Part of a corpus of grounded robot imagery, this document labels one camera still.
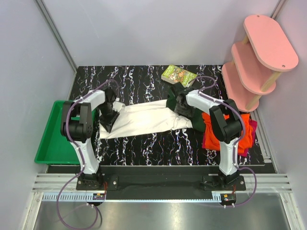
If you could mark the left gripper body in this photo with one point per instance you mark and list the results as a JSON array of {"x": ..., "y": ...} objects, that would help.
[{"x": 108, "y": 115}]

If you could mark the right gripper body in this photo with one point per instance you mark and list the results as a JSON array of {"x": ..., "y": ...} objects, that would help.
[{"x": 184, "y": 109}]

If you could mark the white and green t-shirt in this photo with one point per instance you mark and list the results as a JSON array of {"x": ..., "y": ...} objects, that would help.
[{"x": 151, "y": 117}]

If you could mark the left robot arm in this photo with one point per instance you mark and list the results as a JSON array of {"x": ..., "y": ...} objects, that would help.
[{"x": 77, "y": 124}]

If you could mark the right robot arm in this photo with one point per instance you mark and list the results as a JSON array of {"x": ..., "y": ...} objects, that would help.
[{"x": 227, "y": 125}]

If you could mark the green paperback book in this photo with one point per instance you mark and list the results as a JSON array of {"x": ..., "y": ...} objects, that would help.
[{"x": 174, "y": 74}]

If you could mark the green plastic tray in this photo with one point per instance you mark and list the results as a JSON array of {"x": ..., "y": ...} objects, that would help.
[{"x": 54, "y": 149}]

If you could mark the magenta folded t-shirt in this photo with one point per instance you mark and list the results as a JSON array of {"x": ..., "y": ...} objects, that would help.
[{"x": 251, "y": 124}]

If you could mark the pink three-tier shelf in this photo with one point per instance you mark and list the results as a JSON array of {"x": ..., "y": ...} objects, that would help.
[{"x": 258, "y": 61}]

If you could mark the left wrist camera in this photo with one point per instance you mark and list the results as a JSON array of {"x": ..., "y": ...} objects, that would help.
[{"x": 118, "y": 106}]

